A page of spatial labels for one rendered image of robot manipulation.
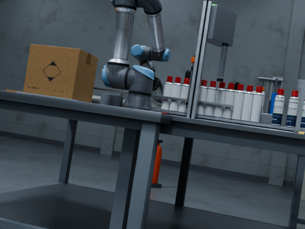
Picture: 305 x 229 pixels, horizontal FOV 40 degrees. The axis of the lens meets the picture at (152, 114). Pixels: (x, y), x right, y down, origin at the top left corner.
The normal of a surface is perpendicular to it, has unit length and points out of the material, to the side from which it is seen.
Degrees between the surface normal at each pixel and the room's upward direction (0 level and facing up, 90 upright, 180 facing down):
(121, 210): 90
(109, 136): 90
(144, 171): 90
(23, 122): 90
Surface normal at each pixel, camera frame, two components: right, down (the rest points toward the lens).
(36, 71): -0.28, -0.07
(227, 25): 0.62, 0.07
